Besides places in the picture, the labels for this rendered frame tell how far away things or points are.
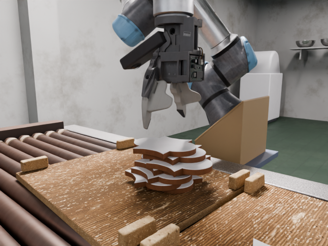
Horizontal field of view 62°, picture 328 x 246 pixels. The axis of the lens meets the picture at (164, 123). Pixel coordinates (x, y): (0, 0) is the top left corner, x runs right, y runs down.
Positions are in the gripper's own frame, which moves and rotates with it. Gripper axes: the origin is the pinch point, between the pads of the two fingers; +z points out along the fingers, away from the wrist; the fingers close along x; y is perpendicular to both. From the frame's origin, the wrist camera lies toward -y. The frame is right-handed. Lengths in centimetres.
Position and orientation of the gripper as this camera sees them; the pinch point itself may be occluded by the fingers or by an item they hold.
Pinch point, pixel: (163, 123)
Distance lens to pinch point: 55.5
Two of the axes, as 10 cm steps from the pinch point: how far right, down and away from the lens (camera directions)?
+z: 0.0, 9.8, 1.9
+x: 5.3, -1.6, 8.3
